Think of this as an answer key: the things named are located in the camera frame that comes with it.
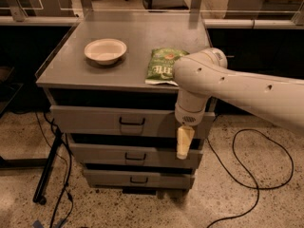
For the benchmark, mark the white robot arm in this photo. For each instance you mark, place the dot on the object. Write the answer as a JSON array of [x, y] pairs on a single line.
[[203, 75]]

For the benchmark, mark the green chip bag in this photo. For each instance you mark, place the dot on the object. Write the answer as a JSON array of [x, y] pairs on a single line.
[[161, 63]]

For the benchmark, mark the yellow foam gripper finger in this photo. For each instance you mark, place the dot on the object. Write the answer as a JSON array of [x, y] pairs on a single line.
[[185, 135]]

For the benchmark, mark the white horizontal rail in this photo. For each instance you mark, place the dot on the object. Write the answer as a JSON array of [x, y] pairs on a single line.
[[209, 23]]

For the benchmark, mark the grey bottom drawer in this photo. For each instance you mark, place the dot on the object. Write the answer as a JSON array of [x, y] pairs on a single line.
[[138, 179]]

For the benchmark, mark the grey top drawer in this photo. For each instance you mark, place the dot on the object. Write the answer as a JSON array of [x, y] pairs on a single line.
[[115, 121]]

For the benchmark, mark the black stand leg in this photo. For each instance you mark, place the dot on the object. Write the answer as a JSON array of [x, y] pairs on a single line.
[[43, 182]]

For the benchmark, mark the grey middle drawer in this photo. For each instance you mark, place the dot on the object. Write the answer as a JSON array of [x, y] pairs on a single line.
[[134, 156]]

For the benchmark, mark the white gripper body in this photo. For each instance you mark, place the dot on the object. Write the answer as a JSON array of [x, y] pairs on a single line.
[[188, 117]]

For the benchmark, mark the grey metal drawer cabinet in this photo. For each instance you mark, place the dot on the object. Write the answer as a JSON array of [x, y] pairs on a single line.
[[72, 79]]

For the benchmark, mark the white paper bowl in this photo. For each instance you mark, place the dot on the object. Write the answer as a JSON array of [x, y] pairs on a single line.
[[105, 51]]

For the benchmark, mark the grey drawer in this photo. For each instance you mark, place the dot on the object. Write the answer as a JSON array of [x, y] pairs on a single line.
[[134, 156], [115, 121], [138, 179]]

